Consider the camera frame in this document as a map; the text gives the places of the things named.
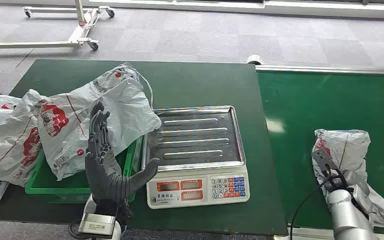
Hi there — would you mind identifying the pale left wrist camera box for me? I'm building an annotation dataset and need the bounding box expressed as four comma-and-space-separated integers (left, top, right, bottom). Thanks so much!
78, 212, 117, 238

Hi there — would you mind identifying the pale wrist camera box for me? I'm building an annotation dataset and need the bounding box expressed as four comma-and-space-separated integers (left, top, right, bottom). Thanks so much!
78, 212, 117, 238
311, 147, 333, 173

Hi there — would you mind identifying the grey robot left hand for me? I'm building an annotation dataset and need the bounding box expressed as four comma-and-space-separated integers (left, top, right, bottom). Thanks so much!
84, 100, 160, 203

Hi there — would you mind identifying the large white red-logo mailer package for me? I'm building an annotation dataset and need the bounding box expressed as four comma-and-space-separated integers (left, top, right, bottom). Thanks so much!
37, 62, 163, 182

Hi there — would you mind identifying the white wheeled stand frame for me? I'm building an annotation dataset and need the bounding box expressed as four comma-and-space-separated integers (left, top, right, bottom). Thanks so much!
0, 0, 116, 55

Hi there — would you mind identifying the small grey plastic mailer package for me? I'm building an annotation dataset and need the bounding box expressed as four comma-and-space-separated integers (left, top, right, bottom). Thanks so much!
311, 128, 384, 229

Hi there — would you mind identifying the green plastic basket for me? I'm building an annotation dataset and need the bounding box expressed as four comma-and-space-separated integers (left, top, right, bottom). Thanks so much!
24, 135, 144, 204

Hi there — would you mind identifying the green conveyor belt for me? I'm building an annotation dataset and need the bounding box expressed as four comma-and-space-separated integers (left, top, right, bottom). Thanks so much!
255, 64, 384, 233

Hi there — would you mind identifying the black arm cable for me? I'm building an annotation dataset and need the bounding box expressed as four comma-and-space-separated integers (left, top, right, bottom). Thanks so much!
67, 219, 91, 240
289, 167, 333, 240

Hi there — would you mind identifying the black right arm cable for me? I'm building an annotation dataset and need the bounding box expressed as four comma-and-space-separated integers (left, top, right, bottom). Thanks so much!
289, 167, 333, 240

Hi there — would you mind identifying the crumpled white red-print mailer package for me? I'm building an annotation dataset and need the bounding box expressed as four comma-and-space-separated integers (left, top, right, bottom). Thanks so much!
0, 89, 48, 188

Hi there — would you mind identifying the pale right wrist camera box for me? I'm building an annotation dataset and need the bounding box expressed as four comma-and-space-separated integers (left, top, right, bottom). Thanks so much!
311, 147, 333, 173

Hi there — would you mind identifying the electronic weighing scale steel tray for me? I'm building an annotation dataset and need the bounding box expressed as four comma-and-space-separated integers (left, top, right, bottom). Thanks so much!
141, 105, 251, 210

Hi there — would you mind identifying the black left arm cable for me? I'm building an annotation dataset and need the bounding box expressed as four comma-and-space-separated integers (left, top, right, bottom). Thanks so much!
67, 219, 91, 240

